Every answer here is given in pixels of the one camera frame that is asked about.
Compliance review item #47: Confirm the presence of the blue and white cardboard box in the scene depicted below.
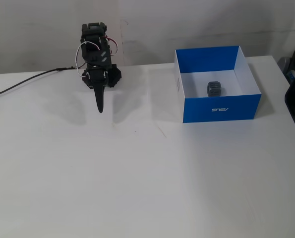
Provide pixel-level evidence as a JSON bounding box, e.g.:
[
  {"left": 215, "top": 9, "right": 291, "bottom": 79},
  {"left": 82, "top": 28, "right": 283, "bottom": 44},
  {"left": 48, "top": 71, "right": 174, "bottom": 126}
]
[{"left": 174, "top": 45, "right": 263, "bottom": 123}]

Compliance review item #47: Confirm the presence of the gray plastic object blue label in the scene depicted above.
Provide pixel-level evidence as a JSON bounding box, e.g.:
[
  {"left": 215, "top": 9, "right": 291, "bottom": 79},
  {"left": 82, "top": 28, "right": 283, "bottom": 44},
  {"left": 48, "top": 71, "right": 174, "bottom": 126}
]
[{"left": 277, "top": 56, "right": 295, "bottom": 85}]

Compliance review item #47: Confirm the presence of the black power cable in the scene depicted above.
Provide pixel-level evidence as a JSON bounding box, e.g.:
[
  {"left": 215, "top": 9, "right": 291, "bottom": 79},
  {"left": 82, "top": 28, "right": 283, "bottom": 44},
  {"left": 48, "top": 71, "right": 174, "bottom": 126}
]
[{"left": 0, "top": 66, "right": 76, "bottom": 101}]

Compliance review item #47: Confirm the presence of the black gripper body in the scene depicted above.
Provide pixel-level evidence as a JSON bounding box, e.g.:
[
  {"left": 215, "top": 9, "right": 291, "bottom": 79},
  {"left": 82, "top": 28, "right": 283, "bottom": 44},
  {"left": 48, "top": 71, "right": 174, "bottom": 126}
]
[{"left": 83, "top": 66, "right": 109, "bottom": 88}]

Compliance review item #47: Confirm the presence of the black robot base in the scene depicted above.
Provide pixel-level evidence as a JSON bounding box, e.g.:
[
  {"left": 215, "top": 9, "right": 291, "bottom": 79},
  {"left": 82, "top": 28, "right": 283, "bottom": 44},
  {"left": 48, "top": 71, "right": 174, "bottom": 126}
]
[{"left": 81, "top": 63, "right": 123, "bottom": 89}]

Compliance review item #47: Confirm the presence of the red servo wire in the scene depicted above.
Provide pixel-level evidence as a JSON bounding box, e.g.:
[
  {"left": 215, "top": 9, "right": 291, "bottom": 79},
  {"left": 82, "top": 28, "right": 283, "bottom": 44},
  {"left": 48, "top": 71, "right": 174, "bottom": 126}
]
[{"left": 104, "top": 36, "right": 119, "bottom": 56}]

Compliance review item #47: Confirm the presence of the gray 3D printed block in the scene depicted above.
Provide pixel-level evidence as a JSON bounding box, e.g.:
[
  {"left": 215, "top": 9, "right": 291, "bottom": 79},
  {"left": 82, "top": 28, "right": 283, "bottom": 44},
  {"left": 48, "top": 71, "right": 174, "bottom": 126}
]
[{"left": 206, "top": 81, "right": 223, "bottom": 98}]

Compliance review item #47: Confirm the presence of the white servo wire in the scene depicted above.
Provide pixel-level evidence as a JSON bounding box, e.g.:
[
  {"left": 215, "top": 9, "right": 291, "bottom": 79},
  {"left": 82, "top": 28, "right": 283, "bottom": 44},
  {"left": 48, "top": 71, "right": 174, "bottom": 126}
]
[{"left": 75, "top": 42, "right": 100, "bottom": 76}]

